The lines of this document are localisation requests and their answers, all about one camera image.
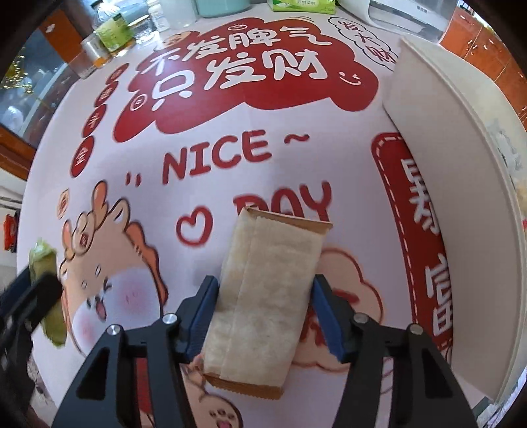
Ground white dish cabinet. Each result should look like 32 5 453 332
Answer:
335 0 464 39

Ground clear bottle black cap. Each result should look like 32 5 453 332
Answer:
88 0 120 26

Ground small clear plastic bottle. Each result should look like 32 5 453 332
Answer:
146 0 170 33

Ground wooden wall cabinet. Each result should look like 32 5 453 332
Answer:
438 8 527 126

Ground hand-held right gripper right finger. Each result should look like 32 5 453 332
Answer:
311 275 480 428

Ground green label jar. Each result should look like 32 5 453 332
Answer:
96 12 135 53

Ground teal canister brown lid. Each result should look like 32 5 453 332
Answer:
193 0 252 18

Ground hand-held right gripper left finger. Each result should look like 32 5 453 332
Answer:
51 276 219 428

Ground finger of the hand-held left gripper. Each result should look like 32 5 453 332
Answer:
12 273 63 331
0 265 34 319

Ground white plastic bottle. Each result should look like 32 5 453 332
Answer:
164 0 199 30

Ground red plastic bag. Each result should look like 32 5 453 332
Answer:
3 214 18 253

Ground glass door gold ornament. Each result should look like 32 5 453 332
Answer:
0 8 96 175

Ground green tissue box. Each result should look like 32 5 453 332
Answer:
267 0 337 13

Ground green snack packet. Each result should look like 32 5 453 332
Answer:
28 238 68 347

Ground beige wafer snack packet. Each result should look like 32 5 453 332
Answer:
200 206 333 401

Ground white plastic tray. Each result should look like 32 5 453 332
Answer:
382 35 527 417

